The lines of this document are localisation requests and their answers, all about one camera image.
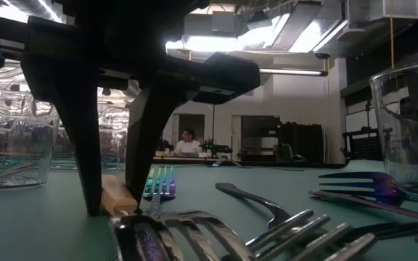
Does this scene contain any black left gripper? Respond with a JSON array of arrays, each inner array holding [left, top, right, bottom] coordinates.
[[0, 0, 261, 218]]

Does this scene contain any clear plastic bin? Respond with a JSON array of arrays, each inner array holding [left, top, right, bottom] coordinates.
[[51, 86, 142, 171], [0, 88, 62, 191], [369, 57, 418, 199]]

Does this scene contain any person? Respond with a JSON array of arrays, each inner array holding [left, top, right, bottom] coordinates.
[[174, 128, 203, 157]]

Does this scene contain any distant wooden table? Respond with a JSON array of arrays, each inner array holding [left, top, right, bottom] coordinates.
[[153, 154, 231, 162]]

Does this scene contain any green table mat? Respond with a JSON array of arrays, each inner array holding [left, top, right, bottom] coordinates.
[[0, 159, 418, 261]]

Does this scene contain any grey shelving rack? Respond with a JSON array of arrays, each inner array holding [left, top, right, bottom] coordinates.
[[240, 115, 281, 162]]

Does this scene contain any grey ceiling unit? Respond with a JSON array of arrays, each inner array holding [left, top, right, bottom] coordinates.
[[211, 10, 248, 37]]

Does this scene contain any long ceiling light strip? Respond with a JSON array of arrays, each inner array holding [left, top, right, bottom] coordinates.
[[259, 67, 329, 77]]

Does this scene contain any black cabinet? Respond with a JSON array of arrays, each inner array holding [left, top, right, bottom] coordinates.
[[279, 122, 325, 164]]

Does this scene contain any black perforated cart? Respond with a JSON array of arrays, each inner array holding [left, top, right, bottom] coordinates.
[[342, 126, 384, 161]]

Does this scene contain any black gantry frame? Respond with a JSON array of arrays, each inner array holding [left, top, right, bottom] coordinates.
[[210, 103, 216, 146]]

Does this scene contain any black table frame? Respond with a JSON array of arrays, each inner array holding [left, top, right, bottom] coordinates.
[[153, 156, 351, 170]]

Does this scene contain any yellow hanging cord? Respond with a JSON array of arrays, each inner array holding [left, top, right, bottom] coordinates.
[[390, 0, 396, 70]]

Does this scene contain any white ceiling duct box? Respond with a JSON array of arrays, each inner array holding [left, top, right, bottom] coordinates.
[[334, 0, 418, 41]]

